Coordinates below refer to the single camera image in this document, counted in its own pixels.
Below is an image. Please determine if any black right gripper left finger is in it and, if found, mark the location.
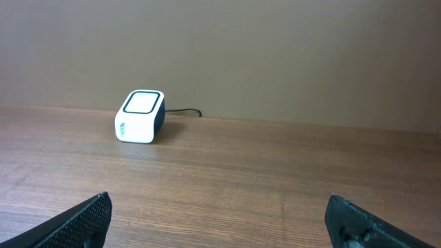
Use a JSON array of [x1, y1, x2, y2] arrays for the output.
[[1, 192, 112, 248]]

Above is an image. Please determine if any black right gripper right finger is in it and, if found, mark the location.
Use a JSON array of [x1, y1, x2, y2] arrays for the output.
[[325, 194, 433, 248]]

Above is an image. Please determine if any white barcode scanner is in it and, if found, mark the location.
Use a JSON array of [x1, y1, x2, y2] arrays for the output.
[[114, 90, 165, 143]]

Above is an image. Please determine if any black scanner cable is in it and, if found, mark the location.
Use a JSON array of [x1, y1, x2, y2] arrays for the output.
[[164, 108, 203, 118]]

